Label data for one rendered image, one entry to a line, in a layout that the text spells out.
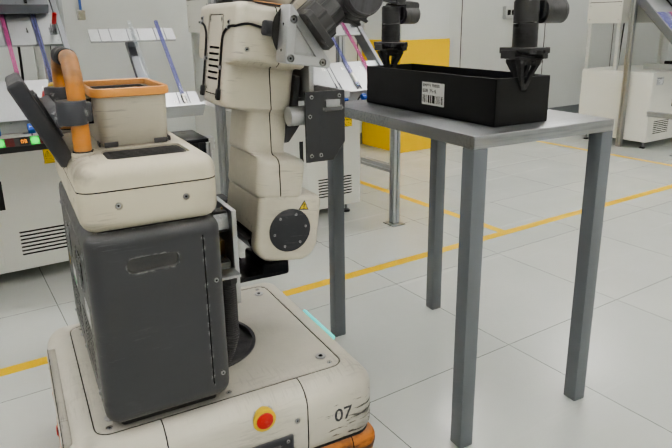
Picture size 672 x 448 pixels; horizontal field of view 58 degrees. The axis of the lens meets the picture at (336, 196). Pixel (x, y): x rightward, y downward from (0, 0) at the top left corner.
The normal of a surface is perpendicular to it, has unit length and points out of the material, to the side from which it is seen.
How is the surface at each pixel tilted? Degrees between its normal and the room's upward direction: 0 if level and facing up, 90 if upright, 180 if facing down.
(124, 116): 92
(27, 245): 90
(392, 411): 0
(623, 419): 0
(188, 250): 90
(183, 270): 90
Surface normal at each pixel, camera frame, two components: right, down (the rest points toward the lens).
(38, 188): 0.55, 0.22
